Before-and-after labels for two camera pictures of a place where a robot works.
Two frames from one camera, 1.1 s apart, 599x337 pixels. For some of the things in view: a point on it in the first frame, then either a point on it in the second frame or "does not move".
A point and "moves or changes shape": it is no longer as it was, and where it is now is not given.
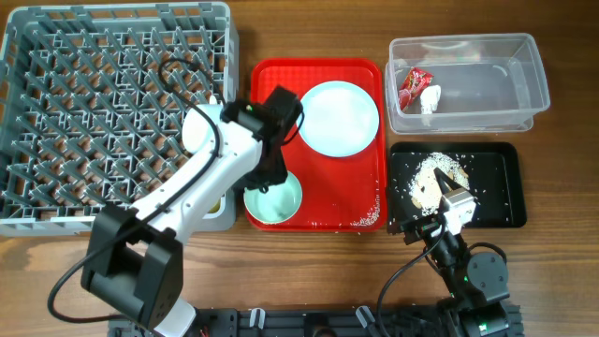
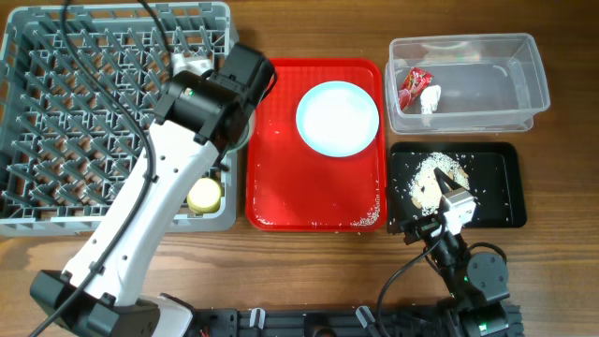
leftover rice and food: (424, 187) does not move
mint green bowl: (278, 205) moves or changes shape
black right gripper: (420, 227) does not move
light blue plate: (340, 119) does not move
